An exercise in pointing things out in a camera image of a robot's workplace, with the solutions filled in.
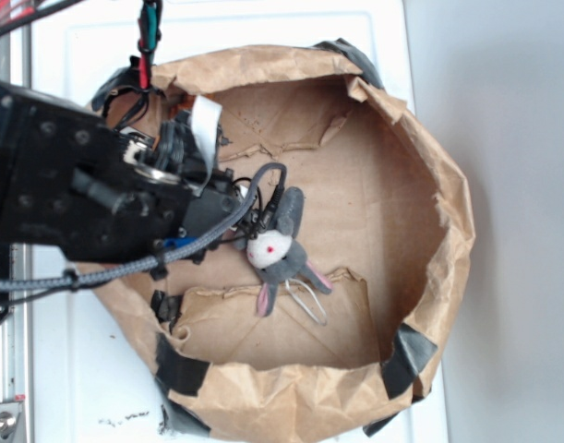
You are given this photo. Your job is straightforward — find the aluminium frame rail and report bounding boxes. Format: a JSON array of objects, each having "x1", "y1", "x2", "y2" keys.
[{"x1": 0, "y1": 26, "x2": 35, "y2": 442}]

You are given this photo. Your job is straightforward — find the orange spiral sea shell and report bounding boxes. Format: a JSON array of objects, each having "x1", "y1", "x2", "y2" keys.
[{"x1": 168, "y1": 93, "x2": 197, "y2": 119}]

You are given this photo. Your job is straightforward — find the grey braided cable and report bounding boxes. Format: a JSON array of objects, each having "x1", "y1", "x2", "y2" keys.
[{"x1": 0, "y1": 162, "x2": 290, "y2": 293}]

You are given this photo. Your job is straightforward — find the red green wire bundle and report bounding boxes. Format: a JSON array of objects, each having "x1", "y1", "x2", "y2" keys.
[{"x1": 124, "y1": 0, "x2": 165, "y2": 96}]

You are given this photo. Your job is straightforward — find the brown paper bag tray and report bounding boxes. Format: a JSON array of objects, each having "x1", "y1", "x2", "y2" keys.
[{"x1": 96, "y1": 43, "x2": 475, "y2": 442}]

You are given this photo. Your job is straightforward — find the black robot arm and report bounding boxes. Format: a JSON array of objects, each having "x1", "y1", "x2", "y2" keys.
[{"x1": 0, "y1": 81, "x2": 241, "y2": 263}]

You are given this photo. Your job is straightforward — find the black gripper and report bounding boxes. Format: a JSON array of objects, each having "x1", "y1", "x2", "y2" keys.
[{"x1": 119, "y1": 110, "x2": 251, "y2": 250}]

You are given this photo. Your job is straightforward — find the white ribbon cable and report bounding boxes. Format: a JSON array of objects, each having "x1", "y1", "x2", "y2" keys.
[{"x1": 188, "y1": 95, "x2": 223, "y2": 195}]

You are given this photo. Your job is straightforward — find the grey plush mouse toy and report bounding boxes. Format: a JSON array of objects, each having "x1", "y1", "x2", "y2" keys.
[{"x1": 234, "y1": 186, "x2": 332, "y2": 317}]

